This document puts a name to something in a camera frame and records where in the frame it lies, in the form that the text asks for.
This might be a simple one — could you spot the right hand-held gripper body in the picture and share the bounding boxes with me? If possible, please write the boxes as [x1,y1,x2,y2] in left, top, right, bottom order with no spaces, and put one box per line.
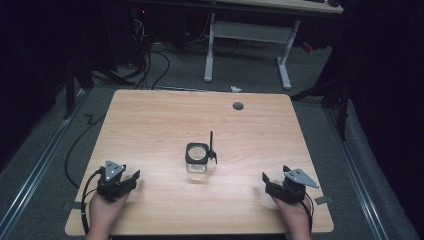
[268,165,320,205]

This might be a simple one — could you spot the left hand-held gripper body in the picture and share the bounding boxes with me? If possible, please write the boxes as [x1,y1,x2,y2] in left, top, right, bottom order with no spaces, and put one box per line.
[96,159,134,203]

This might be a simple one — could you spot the clear jar with black lid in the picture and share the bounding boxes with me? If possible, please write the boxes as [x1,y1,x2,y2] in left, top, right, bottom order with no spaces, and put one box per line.
[184,130,219,175]

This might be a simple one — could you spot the person's left hand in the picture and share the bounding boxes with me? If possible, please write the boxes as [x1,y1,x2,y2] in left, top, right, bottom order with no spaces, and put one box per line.
[85,191,131,240]

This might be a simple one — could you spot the person's right hand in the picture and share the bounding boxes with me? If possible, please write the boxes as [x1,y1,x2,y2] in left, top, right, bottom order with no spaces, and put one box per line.
[269,194,313,240]

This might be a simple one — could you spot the grey tape piece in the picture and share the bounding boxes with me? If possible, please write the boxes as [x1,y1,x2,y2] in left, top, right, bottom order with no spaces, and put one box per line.
[62,200,83,211]

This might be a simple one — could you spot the black stand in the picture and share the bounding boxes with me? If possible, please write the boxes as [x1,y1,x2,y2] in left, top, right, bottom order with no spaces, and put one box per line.
[289,74,353,142]
[61,56,96,121]

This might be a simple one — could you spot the white-legged desk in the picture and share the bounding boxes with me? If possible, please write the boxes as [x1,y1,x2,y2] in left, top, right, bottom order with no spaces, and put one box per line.
[203,0,345,91]

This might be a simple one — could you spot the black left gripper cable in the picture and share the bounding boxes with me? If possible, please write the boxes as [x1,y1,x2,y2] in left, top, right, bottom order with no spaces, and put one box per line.
[80,167,105,236]

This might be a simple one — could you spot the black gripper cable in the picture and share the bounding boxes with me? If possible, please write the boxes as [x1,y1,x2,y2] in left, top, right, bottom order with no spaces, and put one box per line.
[299,191,315,235]
[80,167,105,236]

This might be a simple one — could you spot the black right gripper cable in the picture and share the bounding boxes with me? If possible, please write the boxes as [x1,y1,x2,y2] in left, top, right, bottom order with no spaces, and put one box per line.
[299,191,315,235]

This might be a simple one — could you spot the black floor cable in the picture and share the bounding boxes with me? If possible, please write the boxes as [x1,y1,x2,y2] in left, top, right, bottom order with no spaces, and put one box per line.
[64,114,107,190]

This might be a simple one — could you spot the metal floor rail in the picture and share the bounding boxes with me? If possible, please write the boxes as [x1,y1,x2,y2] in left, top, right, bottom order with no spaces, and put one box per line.
[0,87,90,240]
[324,106,393,240]

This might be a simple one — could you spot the bundle of black cables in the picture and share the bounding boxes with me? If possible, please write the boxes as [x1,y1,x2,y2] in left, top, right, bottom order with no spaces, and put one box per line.
[126,13,172,91]

